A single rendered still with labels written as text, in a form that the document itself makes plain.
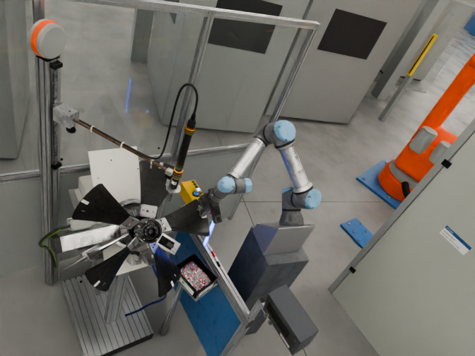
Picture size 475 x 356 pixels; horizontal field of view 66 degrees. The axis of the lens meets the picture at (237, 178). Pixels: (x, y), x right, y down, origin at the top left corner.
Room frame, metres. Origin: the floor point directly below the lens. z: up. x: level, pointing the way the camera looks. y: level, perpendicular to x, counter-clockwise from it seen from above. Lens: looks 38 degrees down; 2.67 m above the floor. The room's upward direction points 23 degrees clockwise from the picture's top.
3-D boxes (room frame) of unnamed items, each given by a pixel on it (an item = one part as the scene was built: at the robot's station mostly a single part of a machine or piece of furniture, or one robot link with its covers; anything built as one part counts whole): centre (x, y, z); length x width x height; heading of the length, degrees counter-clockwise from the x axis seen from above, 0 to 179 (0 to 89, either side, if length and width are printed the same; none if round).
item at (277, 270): (1.66, -0.41, 0.50); 0.30 x 0.30 x 1.00; 34
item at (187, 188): (1.73, 0.23, 1.02); 0.16 x 0.10 x 0.11; 47
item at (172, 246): (1.32, 0.25, 0.98); 0.20 x 0.16 x 0.20; 47
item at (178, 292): (1.32, 0.06, 0.40); 0.03 x 0.03 x 0.80; 62
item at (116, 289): (1.24, 0.43, 0.46); 0.09 x 0.04 x 0.91; 137
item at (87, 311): (1.31, 0.50, 0.04); 0.62 x 0.46 x 0.08; 47
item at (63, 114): (1.35, 0.88, 1.54); 0.10 x 0.07 x 0.08; 82
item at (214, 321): (1.46, -0.06, 0.45); 0.82 x 0.01 x 0.66; 47
